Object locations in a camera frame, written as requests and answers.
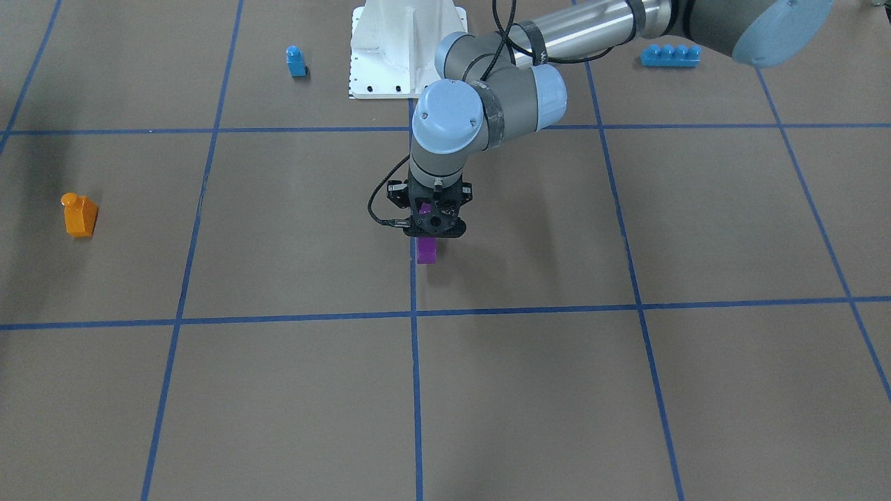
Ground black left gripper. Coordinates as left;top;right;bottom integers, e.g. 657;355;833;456
387;177;473;212

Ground purple trapezoid block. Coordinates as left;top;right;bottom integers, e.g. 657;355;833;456
415;237;437;265

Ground orange trapezoid block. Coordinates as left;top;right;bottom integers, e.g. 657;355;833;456
61;191;99;238

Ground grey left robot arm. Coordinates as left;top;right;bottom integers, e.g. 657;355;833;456
381;1;833;228

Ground small blue toy block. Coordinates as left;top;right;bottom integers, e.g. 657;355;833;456
285;45;308;77

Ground long blue toy brick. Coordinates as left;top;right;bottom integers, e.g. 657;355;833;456
640;44;702;67

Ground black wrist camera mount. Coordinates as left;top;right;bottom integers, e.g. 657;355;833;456
403;198;467;239

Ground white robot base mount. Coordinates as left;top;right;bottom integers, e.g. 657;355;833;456
348;1;468;100

